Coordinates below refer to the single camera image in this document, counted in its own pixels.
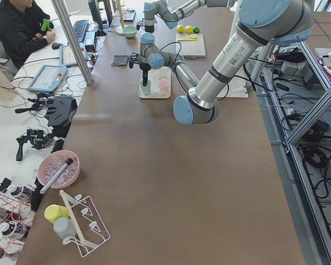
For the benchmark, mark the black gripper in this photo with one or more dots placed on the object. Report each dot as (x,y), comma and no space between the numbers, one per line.
(144,67)
(148,27)

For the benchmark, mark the green cup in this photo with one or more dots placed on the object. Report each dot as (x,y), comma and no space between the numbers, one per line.
(145,89)

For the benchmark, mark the pink cup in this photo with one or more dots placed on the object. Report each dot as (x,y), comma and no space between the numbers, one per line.
(163,85)

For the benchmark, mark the cream white cup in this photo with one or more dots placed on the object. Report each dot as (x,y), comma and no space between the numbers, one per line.
(163,74)

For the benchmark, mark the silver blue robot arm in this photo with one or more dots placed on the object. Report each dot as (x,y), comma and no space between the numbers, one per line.
(153,9)
(259,23)

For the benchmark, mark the beige plastic tray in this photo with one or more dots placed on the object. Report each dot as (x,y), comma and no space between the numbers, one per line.
(153,77)

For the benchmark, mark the mint green bowl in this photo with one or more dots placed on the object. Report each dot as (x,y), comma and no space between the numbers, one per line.
(129,31)

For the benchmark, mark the dark grey folded cloth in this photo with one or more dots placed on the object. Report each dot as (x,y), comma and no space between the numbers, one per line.
(120,60)

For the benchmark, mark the yellow lemon left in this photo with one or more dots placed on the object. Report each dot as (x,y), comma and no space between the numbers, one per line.
(189,29)

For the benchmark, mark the green lime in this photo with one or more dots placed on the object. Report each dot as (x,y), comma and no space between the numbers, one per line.
(196,30)

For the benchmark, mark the wooden cutting board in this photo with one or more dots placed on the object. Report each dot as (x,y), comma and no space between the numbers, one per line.
(190,48)

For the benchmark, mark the black monitor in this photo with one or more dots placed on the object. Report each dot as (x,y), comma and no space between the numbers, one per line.
(95,12)

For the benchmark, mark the black keyboard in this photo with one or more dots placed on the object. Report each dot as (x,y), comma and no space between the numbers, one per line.
(80,28)

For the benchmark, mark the computer mouse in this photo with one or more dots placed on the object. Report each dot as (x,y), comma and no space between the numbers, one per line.
(56,46)

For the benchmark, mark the blue teach pendant tablet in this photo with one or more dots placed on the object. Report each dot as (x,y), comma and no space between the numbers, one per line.
(48,78)

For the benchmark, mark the metal muddler tool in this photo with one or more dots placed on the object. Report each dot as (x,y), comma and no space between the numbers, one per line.
(56,176)

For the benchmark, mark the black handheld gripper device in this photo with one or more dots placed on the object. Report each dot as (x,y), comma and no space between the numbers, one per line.
(37,138)

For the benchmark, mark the person in black jacket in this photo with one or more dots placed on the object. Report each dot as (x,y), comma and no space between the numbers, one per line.
(20,29)

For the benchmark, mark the pink bowl with ice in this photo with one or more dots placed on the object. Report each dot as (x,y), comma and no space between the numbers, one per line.
(53,162)

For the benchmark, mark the yellow cup on rack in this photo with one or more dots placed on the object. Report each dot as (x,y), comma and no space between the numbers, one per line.
(54,212)

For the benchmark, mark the purple label bottle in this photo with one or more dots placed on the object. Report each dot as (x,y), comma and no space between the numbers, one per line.
(20,192)

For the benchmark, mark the grey cup on rack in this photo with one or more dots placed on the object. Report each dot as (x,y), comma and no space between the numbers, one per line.
(64,228)

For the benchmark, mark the aluminium frame post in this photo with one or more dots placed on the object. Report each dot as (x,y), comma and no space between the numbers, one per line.
(67,27)

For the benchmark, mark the white wire cup rack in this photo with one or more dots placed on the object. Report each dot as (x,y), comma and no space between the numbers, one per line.
(91,232)

